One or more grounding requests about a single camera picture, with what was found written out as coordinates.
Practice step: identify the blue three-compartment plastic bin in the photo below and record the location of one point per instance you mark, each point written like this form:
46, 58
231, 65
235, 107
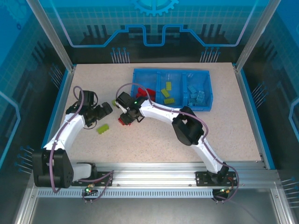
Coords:
144, 77

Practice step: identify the small blue lego brick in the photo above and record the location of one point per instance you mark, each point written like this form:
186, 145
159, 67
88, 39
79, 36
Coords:
193, 95

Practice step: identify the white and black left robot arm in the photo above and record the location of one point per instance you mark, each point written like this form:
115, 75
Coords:
67, 133

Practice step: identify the small connector with green light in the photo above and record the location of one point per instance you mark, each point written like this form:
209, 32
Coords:
88, 190
224, 191

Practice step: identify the grey metal sheet shelf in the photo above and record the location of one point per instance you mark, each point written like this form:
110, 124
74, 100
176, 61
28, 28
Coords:
151, 212

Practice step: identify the aluminium table side rail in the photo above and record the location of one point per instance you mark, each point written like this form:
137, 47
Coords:
58, 112
252, 116

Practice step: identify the aluminium front frame rail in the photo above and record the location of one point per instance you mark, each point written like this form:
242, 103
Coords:
151, 175

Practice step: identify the aluminium frame rail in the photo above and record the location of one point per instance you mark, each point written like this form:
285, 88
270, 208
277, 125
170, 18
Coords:
281, 205
26, 205
151, 175

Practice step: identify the aluminium upright post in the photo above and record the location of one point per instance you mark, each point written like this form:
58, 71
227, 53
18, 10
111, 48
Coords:
52, 35
255, 35

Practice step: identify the aluminium lower frame rail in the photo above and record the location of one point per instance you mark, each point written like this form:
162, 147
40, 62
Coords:
26, 205
281, 205

